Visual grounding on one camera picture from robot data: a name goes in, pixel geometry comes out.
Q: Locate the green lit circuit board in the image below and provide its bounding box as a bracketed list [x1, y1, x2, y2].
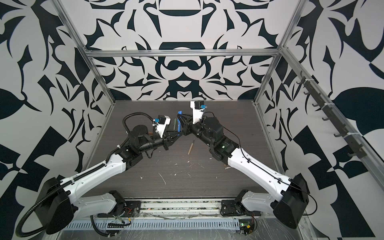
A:
[239, 219, 258, 235]

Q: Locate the white cable duct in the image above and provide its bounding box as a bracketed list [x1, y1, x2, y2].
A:
[64, 218, 242, 231]

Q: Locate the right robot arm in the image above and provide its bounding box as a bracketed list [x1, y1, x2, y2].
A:
[178, 114, 313, 229]

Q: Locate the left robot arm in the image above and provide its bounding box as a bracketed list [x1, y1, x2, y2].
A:
[15, 112, 185, 238]

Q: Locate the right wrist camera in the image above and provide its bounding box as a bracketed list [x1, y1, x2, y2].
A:
[190, 101, 207, 124]

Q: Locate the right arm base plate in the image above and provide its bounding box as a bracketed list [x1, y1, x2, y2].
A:
[220, 200, 255, 217]

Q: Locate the blue pen cap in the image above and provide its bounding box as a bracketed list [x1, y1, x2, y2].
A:
[177, 111, 183, 129]

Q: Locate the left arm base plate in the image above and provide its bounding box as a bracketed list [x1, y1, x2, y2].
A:
[121, 200, 142, 218]

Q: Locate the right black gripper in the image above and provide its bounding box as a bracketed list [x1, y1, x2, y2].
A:
[179, 112, 218, 150]

